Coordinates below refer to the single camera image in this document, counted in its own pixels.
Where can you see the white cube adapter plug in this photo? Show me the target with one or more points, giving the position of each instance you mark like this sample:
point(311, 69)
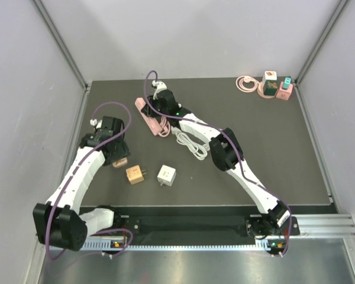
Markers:
point(166, 175)

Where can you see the teal charger plug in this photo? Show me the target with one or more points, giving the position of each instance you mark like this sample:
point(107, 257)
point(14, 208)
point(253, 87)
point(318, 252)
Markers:
point(286, 83)

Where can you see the orange cube adapter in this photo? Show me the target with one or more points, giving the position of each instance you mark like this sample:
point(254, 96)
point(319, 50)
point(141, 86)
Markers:
point(135, 174)

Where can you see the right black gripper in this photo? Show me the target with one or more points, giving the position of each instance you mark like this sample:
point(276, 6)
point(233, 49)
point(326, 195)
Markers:
point(148, 110)

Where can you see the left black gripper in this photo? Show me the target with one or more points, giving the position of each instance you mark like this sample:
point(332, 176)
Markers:
point(123, 152)

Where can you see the pink round socket base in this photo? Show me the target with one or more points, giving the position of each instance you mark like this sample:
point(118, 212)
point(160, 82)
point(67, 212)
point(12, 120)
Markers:
point(260, 92)

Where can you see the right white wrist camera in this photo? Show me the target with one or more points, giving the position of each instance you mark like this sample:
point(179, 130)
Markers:
point(158, 86)

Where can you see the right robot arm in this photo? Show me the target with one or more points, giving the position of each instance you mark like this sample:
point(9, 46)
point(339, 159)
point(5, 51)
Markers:
point(227, 156)

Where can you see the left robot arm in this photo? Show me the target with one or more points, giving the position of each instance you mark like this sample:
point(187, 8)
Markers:
point(68, 197)

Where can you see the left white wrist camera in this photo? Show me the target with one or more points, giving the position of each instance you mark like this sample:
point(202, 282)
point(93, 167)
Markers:
point(96, 123)

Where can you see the green cube adapter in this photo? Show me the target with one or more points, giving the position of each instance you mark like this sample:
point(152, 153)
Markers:
point(270, 88)

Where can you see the pink cube socket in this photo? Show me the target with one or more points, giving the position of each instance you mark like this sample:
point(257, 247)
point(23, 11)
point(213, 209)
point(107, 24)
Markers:
point(282, 93)

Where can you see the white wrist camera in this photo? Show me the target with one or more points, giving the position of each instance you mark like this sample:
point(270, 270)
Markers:
point(158, 86)
point(96, 123)

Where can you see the white power strip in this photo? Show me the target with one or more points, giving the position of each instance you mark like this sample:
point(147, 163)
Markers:
point(175, 130)

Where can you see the pink deer cube adapter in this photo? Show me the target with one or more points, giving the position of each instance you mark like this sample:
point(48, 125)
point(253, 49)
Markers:
point(120, 163)

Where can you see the white cube adapter with picture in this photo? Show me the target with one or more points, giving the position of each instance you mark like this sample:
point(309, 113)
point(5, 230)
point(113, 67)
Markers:
point(269, 76)

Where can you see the aluminium frame rail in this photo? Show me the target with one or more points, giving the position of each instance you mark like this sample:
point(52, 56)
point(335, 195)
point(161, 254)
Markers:
point(322, 226)

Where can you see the white slotted cable duct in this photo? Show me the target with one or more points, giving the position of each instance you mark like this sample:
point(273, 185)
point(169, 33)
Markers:
point(107, 244)

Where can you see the pink power strip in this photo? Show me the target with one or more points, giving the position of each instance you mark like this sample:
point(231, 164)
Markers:
point(152, 123)

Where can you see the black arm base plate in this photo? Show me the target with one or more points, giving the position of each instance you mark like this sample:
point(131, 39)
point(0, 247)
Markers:
point(245, 226)

